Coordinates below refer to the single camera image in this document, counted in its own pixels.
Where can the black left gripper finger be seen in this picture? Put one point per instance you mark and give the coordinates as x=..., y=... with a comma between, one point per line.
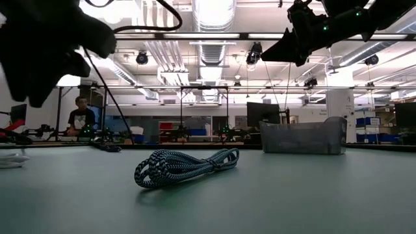
x=35, y=87

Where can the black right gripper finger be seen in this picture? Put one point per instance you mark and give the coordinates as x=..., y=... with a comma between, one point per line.
x=287, y=52

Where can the black background robot arm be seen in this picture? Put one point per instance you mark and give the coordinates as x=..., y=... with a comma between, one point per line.
x=182, y=133
x=42, y=130

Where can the black computer monitor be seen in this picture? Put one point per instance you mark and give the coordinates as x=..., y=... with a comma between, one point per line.
x=406, y=115
x=261, y=113
x=19, y=113

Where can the black ceiling spotlight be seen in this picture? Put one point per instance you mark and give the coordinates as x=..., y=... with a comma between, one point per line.
x=142, y=58
x=311, y=82
x=371, y=60
x=254, y=53

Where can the red object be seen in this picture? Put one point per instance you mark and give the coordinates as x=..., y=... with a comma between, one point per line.
x=14, y=124

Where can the person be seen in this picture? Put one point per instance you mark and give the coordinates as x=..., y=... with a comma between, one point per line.
x=81, y=120

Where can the translucent grey plastic bin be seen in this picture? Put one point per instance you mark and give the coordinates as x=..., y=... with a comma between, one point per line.
x=302, y=138

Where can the small potted plant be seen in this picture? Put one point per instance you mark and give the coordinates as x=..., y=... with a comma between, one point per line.
x=127, y=135

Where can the blue storage bin shelf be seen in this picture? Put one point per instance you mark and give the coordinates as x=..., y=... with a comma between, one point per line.
x=370, y=136

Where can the red storage cabinet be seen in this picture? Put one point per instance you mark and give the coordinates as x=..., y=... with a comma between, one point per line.
x=165, y=126

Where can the black metal station frame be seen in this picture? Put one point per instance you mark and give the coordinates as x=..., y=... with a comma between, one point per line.
x=59, y=110
x=204, y=87

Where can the silver ventilation duct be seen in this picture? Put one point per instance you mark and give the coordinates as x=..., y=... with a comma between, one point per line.
x=213, y=53

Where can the black overhead frame beam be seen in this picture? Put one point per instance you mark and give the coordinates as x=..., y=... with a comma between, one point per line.
x=201, y=32

